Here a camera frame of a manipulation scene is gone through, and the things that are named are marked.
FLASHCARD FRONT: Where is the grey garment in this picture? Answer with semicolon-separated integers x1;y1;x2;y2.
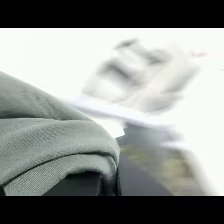
0;70;121;197

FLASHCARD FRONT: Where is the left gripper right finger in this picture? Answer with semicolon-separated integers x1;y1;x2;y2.
117;151;173;197

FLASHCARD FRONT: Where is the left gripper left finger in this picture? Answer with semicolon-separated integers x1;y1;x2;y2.
43;170;118;197

